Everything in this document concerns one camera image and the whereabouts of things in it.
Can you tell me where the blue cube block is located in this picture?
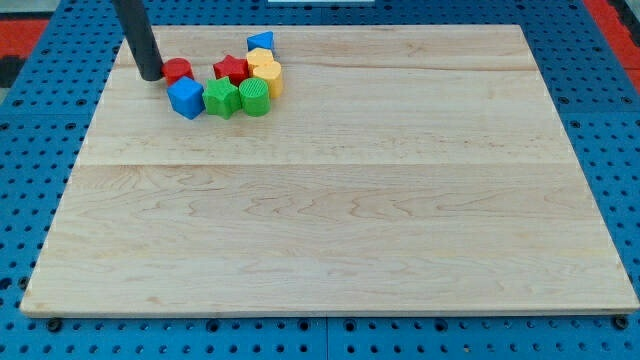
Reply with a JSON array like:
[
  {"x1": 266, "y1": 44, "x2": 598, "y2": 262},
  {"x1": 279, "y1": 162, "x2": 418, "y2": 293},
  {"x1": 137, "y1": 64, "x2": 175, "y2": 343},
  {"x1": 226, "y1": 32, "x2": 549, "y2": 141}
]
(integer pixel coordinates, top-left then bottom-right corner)
[{"x1": 167, "y1": 76, "x2": 205, "y2": 120}]

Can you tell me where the red cylinder block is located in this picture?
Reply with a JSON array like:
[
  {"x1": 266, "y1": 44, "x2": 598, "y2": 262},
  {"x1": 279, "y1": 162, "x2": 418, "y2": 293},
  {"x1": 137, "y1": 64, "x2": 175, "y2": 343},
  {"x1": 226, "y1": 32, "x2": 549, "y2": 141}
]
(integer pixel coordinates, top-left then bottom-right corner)
[{"x1": 161, "y1": 57, "x2": 194, "y2": 86}]

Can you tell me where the light wooden board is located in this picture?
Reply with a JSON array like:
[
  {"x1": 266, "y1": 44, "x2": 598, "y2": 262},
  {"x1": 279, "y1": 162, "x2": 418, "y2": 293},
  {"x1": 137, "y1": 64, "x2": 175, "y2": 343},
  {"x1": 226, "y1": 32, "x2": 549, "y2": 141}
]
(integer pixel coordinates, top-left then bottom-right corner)
[{"x1": 21, "y1": 25, "x2": 639, "y2": 318}]

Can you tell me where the green cylinder block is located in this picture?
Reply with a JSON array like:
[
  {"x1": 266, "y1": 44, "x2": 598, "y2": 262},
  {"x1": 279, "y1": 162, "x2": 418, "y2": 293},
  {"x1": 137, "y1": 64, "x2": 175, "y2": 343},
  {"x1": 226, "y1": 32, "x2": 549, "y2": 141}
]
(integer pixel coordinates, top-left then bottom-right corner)
[{"x1": 239, "y1": 77, "x2": 271, "y2": 117}]

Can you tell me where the yellow cylinder block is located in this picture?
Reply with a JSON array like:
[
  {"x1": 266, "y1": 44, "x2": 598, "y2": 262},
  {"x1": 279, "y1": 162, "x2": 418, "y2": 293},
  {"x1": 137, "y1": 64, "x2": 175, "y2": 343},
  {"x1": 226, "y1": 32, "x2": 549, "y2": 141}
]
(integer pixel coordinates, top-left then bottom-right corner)
[{"x1": 253, "y1": 61, "x2": 284, "y2": 98}]

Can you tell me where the green star block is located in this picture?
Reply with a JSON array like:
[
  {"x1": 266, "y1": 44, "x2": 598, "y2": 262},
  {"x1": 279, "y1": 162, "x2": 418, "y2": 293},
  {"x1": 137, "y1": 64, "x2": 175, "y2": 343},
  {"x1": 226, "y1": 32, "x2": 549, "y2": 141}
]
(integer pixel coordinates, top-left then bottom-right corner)
[{"x1": 202, "y1": 77, "x2": 242, "y2": 120}]

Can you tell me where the yellow hexagon block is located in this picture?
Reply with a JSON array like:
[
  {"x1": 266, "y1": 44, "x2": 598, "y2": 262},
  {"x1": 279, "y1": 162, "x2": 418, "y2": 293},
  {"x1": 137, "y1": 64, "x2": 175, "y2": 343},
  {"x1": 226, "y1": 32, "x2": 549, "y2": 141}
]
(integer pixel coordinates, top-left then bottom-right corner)
[{"x1": 246, "y1": 48, "x2": 274, "y2": 72}]

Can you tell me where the red star block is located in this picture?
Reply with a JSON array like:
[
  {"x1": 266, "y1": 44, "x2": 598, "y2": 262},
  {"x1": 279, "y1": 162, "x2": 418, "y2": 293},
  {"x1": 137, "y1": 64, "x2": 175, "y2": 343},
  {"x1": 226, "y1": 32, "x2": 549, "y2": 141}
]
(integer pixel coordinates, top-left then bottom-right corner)
[{"x1": 213, "y1": 55, "x2": 250, "y2": 86}]

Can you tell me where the blue triangle block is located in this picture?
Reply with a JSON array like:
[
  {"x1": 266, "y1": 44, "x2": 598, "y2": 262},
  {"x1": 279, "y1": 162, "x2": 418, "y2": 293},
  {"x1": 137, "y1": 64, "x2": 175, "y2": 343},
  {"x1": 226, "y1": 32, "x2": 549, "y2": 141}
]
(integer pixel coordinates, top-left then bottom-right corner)
[{"x1": 246, "y1": 31, "x2": 275, "y2": 53}]

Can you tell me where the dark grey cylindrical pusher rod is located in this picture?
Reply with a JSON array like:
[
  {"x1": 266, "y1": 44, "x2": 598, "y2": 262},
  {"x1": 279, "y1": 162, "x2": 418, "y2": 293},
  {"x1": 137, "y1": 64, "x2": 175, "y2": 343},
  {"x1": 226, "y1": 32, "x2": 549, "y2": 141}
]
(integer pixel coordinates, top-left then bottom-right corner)
[{"x1": 112, "y1": 0, "x2": 163, "y2": 81}]

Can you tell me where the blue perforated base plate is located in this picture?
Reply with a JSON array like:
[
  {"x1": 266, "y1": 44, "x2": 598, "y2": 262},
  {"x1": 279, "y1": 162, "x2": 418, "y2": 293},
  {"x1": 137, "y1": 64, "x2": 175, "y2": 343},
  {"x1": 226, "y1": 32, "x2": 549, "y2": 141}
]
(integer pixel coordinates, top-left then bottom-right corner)
[{"x1": 1, "y1": 0, "x2": 639, "y2": 359}]

